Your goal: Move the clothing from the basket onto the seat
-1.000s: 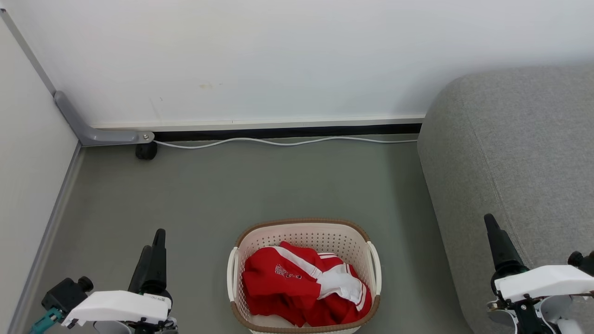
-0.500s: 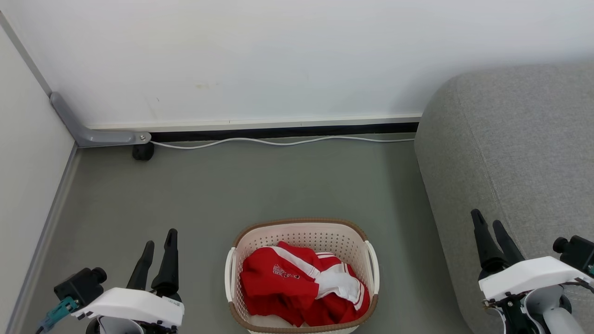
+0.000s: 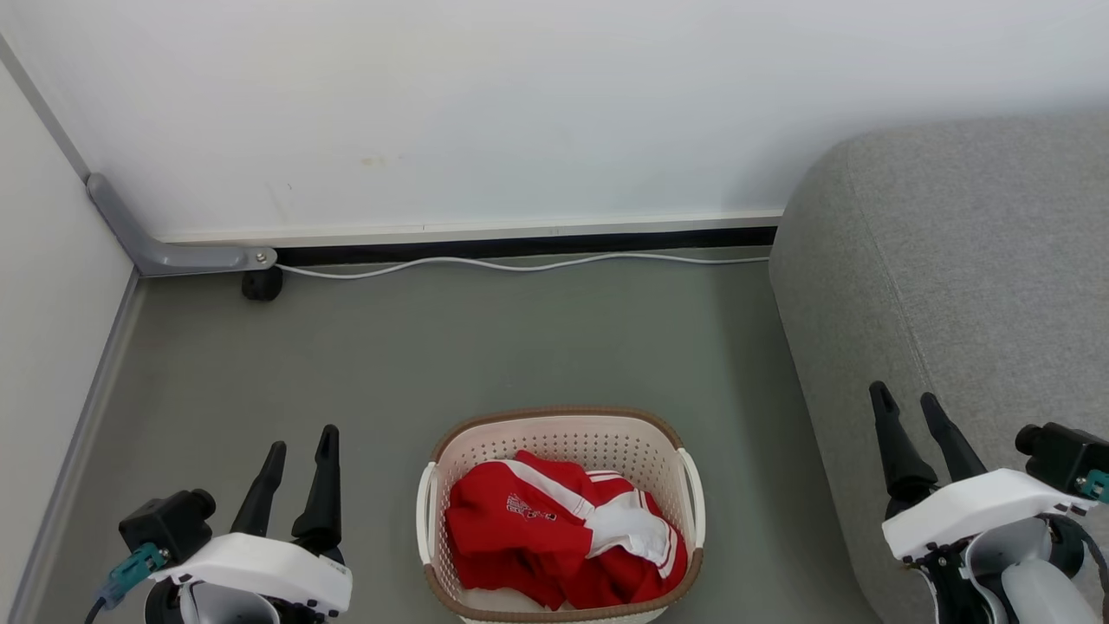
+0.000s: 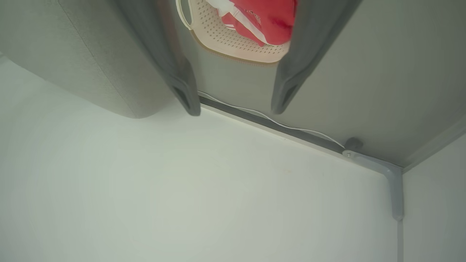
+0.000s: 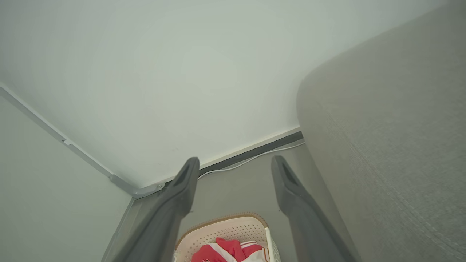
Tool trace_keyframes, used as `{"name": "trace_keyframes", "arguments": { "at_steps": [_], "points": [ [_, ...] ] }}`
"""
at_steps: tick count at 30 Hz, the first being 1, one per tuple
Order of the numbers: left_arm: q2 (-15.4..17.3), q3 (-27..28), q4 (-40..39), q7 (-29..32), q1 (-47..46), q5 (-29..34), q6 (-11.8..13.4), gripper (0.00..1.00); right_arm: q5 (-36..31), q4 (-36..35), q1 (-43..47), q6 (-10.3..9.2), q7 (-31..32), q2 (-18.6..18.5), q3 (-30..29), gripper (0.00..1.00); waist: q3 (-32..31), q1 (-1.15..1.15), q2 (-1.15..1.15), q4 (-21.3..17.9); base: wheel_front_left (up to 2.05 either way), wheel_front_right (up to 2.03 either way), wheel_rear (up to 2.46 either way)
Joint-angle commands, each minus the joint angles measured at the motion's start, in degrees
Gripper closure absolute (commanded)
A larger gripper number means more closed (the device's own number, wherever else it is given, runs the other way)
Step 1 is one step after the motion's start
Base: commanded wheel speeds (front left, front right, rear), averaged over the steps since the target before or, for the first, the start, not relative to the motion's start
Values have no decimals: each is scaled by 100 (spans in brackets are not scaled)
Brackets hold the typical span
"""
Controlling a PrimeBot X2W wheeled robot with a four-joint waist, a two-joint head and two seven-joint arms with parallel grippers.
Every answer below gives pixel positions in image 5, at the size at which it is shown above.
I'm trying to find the thin white floor cable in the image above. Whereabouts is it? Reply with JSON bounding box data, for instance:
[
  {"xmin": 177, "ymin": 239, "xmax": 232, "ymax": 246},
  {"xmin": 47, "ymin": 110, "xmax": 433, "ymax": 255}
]
[{"xmin": 198, "ymin": 141, "xmax": 306, "ymax": 179}]

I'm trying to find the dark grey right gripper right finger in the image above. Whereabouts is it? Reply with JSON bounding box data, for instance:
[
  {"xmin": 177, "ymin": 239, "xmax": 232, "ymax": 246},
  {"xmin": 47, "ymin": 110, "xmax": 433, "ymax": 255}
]
[{"xmin": 271, "ymin": 155, "xmax": 359, "ymax": 262}]

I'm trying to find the cream perforated laundry basket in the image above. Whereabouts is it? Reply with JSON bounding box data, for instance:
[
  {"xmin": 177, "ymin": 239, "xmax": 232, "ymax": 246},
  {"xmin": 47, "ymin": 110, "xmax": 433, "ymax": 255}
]
[{"xmin": 174, "ymin": 212, "xmax": 281, "ymax": 262}]

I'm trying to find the red white-trimmed garment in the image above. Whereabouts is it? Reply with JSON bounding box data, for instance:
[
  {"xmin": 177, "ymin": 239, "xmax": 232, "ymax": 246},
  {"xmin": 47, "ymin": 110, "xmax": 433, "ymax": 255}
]
[{"xmin": 191, "ymin": 237, "xmax": 269, "ymax": 262}]

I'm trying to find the black baseboard strip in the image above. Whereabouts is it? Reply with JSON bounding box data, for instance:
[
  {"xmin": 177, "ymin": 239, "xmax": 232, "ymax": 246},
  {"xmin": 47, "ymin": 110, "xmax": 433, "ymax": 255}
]
[{"xmin": 198, "ymin": 131, "xmax": 304, "ymax": 177}]

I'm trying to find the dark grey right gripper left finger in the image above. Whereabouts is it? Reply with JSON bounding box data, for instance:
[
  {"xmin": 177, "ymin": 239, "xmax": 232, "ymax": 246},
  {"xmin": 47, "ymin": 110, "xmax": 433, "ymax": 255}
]
[{"xmin": 111, "ymin": 156, "xmax": 200, "ymax": 262}]

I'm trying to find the grey fabric sofa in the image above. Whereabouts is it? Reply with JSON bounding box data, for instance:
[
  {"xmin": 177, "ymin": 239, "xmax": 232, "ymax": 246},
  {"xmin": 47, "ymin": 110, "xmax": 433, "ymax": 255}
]
[{"xmin": 296, "ymin": 0, "xmax": 466, "ymax": 262}]

